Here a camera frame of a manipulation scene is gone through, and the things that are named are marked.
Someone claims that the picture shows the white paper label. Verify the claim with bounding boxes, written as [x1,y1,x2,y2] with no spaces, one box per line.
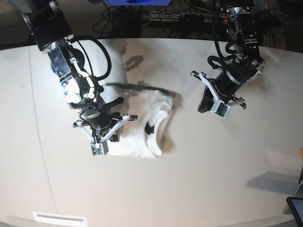
[33,211,88,227]

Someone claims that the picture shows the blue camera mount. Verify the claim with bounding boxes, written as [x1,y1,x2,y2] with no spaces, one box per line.
[107,0,170,6]

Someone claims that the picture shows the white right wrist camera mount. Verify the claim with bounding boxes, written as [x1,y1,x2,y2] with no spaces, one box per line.
[73,112,138,156]

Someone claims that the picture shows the black power strip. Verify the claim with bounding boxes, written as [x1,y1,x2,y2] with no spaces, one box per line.
[178,13,214,23]

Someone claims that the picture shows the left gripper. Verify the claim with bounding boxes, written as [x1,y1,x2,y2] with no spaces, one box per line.
[212,69,248,103]

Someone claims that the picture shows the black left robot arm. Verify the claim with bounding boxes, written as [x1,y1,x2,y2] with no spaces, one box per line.
[182,0,264,118]

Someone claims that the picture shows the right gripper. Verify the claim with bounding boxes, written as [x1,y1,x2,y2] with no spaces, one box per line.
[79,97,124,137]

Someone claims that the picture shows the white printed T-shirt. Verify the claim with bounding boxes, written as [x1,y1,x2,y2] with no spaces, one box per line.
[101,39,176,159]

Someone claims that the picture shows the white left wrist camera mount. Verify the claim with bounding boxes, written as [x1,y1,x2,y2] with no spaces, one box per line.
[191,71,247,118]

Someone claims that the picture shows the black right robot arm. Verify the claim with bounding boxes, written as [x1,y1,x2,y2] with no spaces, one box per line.
[9,0,138,142]

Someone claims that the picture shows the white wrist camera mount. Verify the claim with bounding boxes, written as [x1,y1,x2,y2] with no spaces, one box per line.
[191,71,247,118]
[73,112,138,156]

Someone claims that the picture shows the dark tablet screen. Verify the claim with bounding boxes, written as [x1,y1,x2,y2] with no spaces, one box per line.
[286,197,303,227]

